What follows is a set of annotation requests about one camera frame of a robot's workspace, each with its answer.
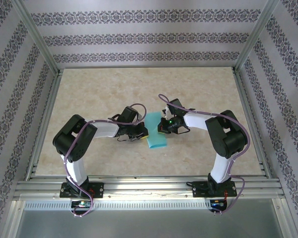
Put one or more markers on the wide aluminium base rail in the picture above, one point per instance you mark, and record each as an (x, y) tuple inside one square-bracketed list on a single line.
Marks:
[(149, 189)]

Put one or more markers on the grey metal panel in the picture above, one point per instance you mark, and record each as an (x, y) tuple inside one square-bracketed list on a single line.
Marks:
[(149, 225)]

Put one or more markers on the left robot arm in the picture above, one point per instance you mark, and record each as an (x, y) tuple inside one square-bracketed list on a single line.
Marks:
[(74, 138)]

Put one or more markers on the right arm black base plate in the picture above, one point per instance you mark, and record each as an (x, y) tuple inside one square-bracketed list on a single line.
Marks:
[(200, 189)]

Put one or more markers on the aluminium corner post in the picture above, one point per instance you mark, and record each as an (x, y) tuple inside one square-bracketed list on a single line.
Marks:
[(38, 37), (256, 37)]

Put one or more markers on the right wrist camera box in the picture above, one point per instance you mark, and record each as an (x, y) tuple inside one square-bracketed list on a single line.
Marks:
[(166, 111)]

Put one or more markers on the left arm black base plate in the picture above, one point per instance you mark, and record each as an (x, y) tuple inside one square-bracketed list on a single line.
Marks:
[(96, 190)]

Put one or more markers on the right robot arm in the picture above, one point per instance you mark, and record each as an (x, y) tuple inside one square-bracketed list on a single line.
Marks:
[(228, 138)]

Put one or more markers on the small controller board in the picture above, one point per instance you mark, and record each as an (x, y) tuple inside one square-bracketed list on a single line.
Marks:
[(217, 203), (81, 204)]

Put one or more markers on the light blue paper sheet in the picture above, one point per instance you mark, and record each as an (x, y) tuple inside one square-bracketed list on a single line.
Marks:
[(157, 142)]

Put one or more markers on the aluminium side rail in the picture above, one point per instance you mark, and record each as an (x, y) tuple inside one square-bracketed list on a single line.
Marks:
[(244, 99), (52, 99)]

